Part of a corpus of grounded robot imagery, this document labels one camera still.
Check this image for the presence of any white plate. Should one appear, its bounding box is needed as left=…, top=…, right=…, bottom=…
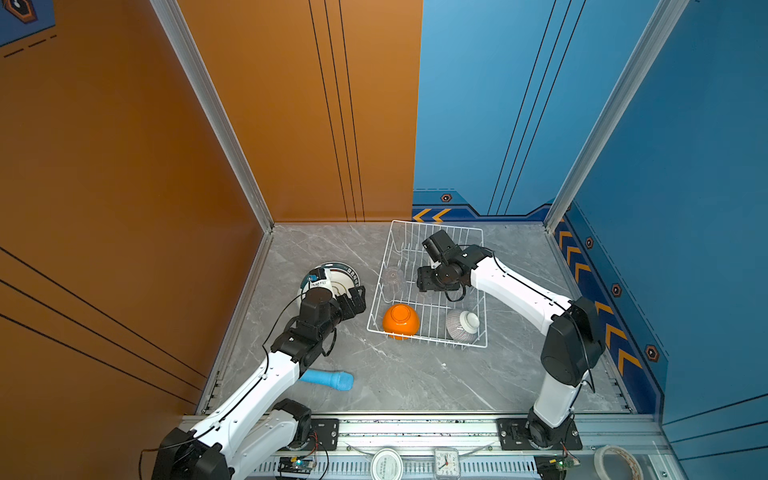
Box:
left=299, top=262, right=361, bottom=297

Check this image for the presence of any clear glass tumbler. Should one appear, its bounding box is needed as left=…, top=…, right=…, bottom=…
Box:
left=381, top=267, right=406, bottom=303

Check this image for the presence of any orange bowl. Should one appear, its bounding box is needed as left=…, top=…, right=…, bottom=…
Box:
left=382, top=303, right=421, bottom=340

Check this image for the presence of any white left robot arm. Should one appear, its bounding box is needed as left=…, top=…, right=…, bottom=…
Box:
left=151, top=286, right=366, bottom=479

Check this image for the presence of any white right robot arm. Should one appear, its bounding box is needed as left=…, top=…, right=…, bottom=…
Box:
left=416, top=231, right=606, bottom=449

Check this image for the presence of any striped ceramic bowl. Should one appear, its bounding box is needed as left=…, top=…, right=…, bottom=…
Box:
left=445, top=309, right=480, bottom=343

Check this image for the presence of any blue toy microphone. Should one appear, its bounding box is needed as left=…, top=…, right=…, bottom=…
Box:
left=300, top=369, right=354, bottom=391

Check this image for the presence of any green circuit board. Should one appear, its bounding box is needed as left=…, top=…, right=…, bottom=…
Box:
left=276, top=457, right=317, bottom=479

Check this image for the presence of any small white alarm clock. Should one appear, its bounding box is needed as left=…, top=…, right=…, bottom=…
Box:
left=434, top=447, right=461, bottom=480

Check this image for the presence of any small circuit board right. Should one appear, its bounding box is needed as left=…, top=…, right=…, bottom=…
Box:
left=534, top=456, right=581, bottom=480

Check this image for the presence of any roll of white tape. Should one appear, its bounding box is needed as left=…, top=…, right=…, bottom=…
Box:
left=593, top=445, right=645, bottom=480

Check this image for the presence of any white wire dish rack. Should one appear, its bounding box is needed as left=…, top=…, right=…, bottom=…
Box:
left=367, top=220, right=488, bottom=348

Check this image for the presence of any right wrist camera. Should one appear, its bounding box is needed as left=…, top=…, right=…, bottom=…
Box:
left=422, top=229, right=462, bottom=264

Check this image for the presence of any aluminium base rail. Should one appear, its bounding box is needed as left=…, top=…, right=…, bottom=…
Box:
left=245, top=412, right=684, bottom=479

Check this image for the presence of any aluminium corner post left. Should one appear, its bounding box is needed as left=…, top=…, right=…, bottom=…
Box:
left=149, top=0, right=275, bottom=234

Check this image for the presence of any aluminium corner post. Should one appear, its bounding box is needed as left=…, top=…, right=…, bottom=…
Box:
left=149, top=0, right=275, bottom=234
left=543, top=0, right=689, bottom=234

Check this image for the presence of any aluminium corner post right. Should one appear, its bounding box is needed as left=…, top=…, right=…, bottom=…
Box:
left=543, top=0, right=689, bottom=234

